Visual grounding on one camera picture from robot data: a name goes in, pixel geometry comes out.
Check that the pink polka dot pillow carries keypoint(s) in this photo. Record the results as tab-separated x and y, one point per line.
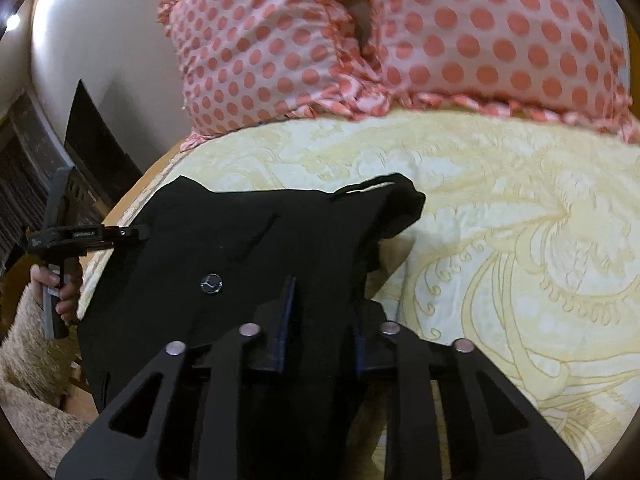
500	35
260	45

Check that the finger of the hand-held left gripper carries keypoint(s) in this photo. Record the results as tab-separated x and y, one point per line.
127	233

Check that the person's left hand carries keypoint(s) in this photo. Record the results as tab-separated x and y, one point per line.
67	300

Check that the yellow patterned bed sheet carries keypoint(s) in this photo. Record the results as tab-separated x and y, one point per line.
500	220

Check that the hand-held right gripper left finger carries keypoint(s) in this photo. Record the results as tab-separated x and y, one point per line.
287	325

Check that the person's left forearm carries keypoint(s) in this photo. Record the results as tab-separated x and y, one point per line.
30	365

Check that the black flat screen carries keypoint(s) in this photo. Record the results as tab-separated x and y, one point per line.
100	145

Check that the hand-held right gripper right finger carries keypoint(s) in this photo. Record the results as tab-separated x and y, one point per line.
359	350

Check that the black pants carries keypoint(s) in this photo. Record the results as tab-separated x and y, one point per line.
200	240

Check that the dark shelf unit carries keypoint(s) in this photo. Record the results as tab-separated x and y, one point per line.
25	175

